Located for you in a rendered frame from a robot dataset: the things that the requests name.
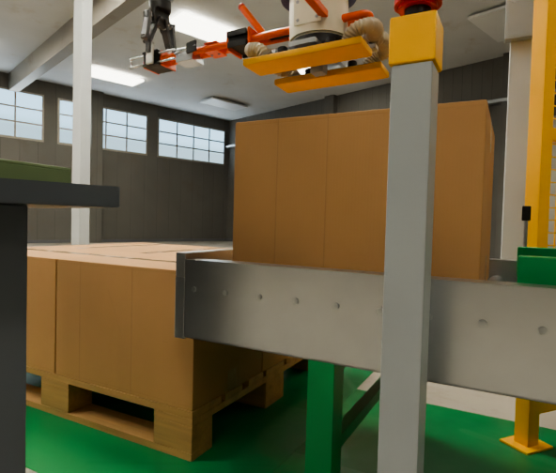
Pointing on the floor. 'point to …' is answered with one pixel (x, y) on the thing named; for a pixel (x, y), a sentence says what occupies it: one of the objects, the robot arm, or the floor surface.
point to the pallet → (195, 440)
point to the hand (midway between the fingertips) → (159, 60)
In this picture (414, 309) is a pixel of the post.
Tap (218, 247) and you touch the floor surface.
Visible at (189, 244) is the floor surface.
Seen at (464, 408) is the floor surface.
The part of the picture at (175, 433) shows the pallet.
